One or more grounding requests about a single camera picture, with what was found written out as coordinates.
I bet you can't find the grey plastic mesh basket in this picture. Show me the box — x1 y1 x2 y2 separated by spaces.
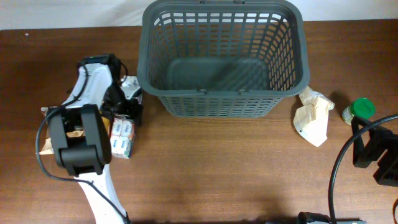
137 1 310 118

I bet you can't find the green lidded small jar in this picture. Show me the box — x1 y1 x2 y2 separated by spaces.
342 98 376 125

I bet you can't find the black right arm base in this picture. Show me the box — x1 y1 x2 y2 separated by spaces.
264 212 367 224

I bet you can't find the multicolour tissue pocket pack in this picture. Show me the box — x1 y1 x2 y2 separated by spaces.
110 118 136 159

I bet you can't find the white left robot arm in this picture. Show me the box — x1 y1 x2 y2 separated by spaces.
44 54 144 223

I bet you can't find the brown white snack bag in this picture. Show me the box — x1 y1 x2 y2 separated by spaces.
39 107 84 155

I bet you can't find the crumpled cream plastic bag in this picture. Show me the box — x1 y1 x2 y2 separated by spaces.
293 87 335 147

